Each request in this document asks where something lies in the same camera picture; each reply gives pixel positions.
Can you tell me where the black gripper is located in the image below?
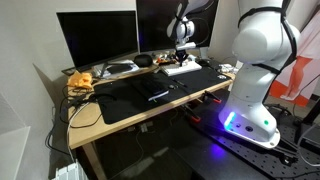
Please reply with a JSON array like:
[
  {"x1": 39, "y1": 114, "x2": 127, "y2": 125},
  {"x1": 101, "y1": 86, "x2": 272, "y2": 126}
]
[{"x1": 175, "y1": 49, "x2": 190, "y2": 67}]

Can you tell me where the white keyboard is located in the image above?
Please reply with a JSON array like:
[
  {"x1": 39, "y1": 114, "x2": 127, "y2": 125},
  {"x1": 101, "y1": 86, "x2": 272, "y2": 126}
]
[{"x1": 160, "y1": 60, "x2": 203, "y2": 77}]

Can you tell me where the pile of small colourful parts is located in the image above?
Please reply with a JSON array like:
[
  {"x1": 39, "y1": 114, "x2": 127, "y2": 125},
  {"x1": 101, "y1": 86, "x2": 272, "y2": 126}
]
[{"x1": 152, "y1": 50, "x2": 198, "y2": 66}]

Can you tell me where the black pen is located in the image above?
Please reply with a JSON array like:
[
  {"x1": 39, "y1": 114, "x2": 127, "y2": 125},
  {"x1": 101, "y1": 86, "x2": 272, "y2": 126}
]
[{"x1": 171, "y1": 78, "x2": 189, "y2": 89}]

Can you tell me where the black computer mouse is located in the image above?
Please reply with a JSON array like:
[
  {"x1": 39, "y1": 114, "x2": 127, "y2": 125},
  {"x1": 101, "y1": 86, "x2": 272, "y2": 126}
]
[{"x1": 196, "y1": 58, "x2": 212, "y2": 67}]

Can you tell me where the grey monitor stand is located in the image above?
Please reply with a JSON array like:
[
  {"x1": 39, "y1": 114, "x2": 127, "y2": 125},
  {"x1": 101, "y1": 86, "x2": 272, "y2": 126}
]
[{"x1": 198, "y1": 46, "x2": 210, "y2": 62}]

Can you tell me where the black oval case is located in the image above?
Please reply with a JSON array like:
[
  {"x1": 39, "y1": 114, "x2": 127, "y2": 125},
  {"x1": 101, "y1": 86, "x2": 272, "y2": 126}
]
[{"x1": 133, "y1": 53, "x2": 154, "y2": 68}]

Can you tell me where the black computer monitor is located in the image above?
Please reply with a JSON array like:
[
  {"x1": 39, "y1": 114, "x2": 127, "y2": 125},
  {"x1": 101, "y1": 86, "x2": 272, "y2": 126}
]
[
  {"x1": 135, "y1": 0, "x2": 220, "y2": 54},
  {"x1": 56, "y1": 10, "x2": 140, "y2": 76}
]

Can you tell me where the white power adapter box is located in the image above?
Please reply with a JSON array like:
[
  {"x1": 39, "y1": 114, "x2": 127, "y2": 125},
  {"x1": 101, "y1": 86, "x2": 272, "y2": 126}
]
[{"x1": 218, "y1": 63, "x2": 240, "y2": 75}]

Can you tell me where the clear plastic bag with papers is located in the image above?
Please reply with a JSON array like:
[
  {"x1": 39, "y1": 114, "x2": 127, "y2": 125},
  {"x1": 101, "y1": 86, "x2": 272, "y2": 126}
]
[{"x1": 92, "y1": 59, "x2": 141, "y2": 80}]

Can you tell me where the black desk mat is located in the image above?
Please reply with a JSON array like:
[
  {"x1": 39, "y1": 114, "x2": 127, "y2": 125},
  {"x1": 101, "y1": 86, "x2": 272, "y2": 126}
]
[{"x1": 92, "y1": 65, "x2": 232, "y2": 125}]

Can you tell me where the grey power strip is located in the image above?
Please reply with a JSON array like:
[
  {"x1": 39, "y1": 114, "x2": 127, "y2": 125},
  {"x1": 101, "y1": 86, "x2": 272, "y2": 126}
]
[{"x1": 125, "y1": 120, "x2": 155, "y2": 134}]

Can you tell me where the orange cloth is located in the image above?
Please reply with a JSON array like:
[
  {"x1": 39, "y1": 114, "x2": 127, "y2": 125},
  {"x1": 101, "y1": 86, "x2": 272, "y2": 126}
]
[{"x1": 67, "y1": 70, "x2": 94, "y2": 90}]

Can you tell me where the orange and white poster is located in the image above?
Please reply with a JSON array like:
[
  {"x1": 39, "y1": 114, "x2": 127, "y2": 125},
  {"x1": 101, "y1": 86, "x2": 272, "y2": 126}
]
[{"x1": 268, "y1": 9, "x2": 320, "y2": 108}]

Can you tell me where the wooden desk leg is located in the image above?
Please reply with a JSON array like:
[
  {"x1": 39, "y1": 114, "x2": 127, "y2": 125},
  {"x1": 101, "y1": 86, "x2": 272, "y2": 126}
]
[{"x1": 80, "y1": 141, "x2": 108, "y2": 180}]

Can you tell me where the black tripod leg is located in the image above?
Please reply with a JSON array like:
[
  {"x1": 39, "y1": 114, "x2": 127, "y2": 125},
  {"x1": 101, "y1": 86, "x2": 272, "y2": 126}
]
[{"x1": 293, "y1": 99, "x2": 320, "y2": 128}]

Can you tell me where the white radiator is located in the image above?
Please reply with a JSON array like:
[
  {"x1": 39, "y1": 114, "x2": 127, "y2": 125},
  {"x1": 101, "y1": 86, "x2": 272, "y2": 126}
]
[{"x1": 52, "y1": 159, "x2": 90, "y2": 180}]

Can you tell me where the orange-handled black clamp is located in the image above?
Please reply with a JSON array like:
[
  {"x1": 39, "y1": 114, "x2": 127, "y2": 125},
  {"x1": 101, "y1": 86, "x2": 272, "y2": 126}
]
[
  {"x1": 181, "y1": 104, "x2": 202, "y2": 123},
  {"x1": 203, "y1": 89, "x2": 223, "y2": 105}
]

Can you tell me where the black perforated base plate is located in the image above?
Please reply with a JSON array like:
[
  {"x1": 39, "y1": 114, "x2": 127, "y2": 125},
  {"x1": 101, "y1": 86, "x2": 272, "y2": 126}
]
[{"x1": 168, "y1": 88, "x2": 320, "y2": 180}]

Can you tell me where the black arm cable harness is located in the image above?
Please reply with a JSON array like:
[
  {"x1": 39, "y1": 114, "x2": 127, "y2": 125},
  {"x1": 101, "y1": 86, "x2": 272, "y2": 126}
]
[{"x1": 171, "y1": 0, "x2": 299, "y2": 105}]

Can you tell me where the black cable tangle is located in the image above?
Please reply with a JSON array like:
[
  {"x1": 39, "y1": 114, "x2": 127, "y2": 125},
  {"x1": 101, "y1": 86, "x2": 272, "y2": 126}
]
[{"x1": 44, "y1": 83, "x2": 118, "y2": 158}]

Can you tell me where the white cable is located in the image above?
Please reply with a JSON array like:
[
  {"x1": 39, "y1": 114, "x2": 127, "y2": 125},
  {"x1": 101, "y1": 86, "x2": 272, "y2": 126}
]
[
  {"x1": 65, "y1": 100, "x2": 92, "y2": 163},
  {"x1": 295, "y1": 123, "x2": 320, "y2": 168}
]

